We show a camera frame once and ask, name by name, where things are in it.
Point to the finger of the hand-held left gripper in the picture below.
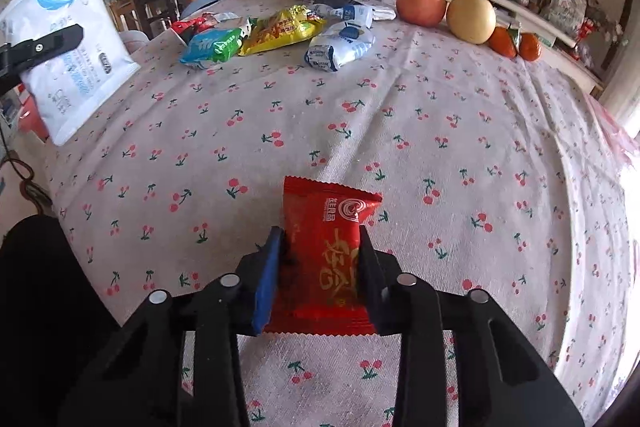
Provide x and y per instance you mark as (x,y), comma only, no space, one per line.
(50,42)

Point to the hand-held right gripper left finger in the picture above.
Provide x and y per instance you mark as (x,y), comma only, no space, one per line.
(265,287)

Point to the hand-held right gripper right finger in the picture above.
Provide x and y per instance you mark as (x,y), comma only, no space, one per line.
(370,287)

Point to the white pouch with blue feather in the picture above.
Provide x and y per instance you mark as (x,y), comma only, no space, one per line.
(75,77)

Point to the red snack packet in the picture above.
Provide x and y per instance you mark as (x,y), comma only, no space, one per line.
(320,247)

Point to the red and white packet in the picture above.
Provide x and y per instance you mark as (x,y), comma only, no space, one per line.
(192,26)

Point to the green snack packet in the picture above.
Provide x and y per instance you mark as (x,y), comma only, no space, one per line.
(212,46)

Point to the yellow snack packet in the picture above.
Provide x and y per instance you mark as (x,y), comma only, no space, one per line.
(280,29)

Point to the tangerine with green leaf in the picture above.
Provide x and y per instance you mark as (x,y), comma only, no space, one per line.
(501,42)

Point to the large yellow pear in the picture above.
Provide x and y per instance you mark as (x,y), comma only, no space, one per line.
(470,19)

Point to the red apple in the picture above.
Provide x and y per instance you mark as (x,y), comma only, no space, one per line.
(421,4)

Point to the plain orange tangerine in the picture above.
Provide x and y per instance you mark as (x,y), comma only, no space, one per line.
(530,48)

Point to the filled clear plastic bag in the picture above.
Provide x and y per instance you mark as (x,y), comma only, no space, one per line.
(565,4)

